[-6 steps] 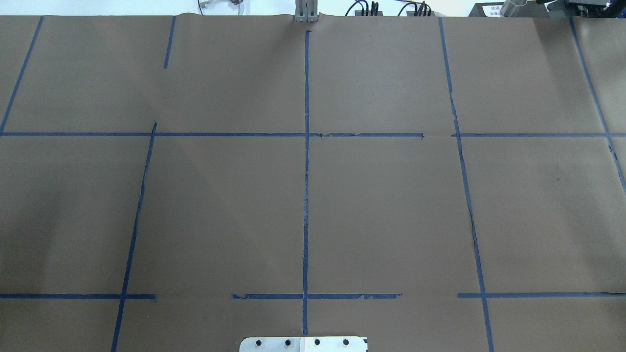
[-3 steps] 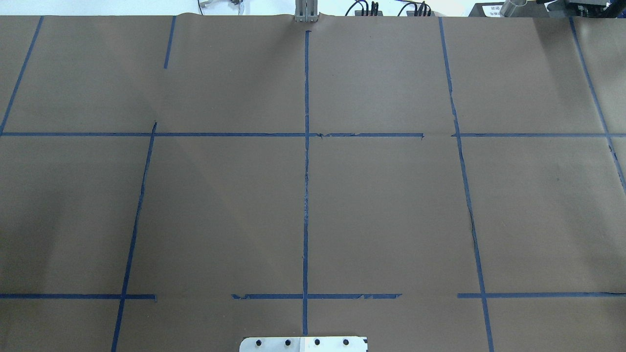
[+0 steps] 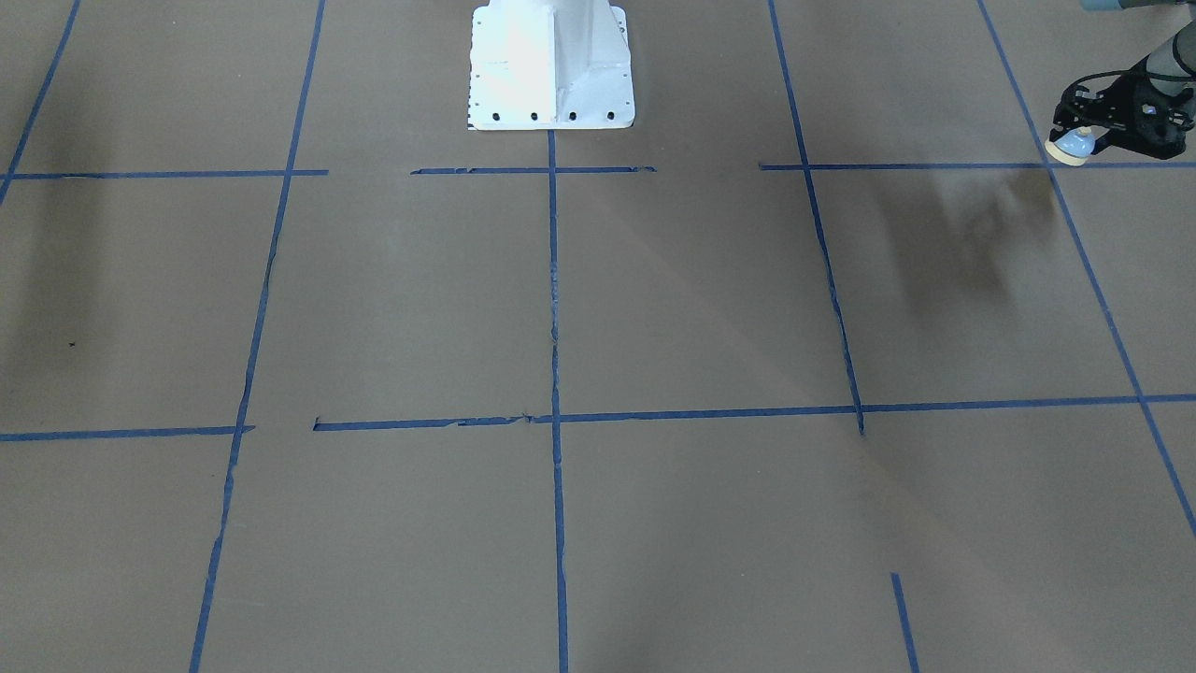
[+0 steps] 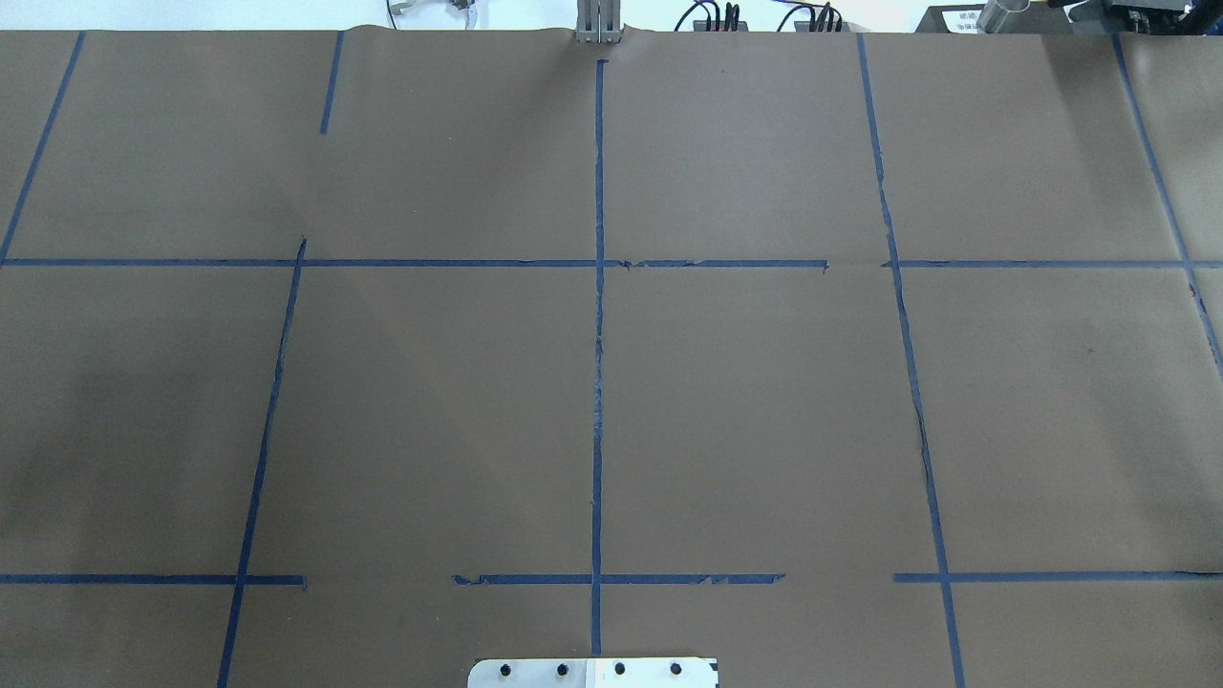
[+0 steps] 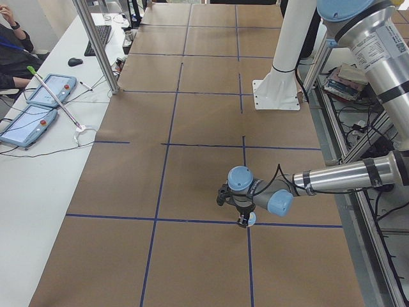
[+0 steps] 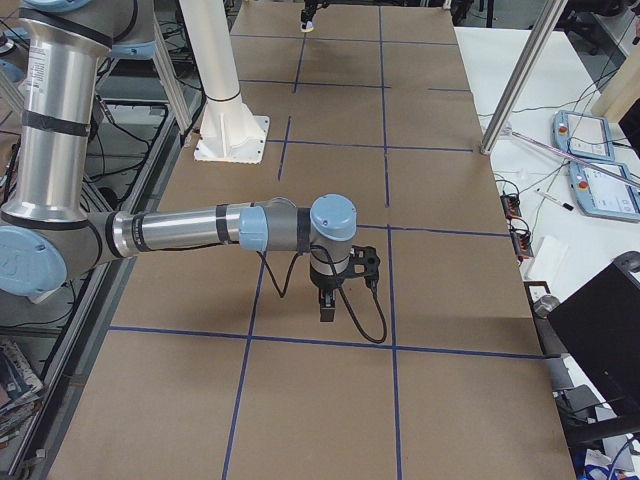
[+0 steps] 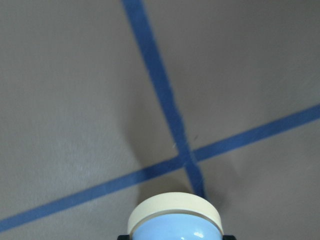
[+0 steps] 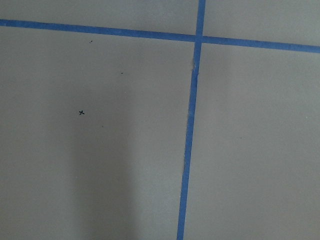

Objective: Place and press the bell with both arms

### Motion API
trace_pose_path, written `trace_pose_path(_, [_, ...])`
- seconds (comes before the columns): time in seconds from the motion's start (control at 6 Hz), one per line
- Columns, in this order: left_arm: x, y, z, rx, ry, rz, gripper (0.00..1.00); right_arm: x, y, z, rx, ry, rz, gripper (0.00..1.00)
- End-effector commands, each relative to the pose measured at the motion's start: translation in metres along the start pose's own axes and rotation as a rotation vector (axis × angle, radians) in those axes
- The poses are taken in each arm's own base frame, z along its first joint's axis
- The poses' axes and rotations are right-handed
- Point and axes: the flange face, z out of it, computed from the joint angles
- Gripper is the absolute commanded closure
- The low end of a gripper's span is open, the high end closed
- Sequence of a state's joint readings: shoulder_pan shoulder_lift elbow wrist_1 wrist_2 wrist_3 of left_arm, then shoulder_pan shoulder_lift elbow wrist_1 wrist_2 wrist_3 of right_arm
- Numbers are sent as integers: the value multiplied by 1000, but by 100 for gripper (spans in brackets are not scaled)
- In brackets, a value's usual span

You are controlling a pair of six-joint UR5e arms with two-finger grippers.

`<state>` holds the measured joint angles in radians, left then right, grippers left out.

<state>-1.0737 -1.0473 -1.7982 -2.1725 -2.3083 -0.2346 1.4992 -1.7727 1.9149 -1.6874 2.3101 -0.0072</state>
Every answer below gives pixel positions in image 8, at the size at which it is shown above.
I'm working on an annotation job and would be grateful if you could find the brown paper table cover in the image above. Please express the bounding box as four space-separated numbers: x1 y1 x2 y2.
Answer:
0 0 320 240

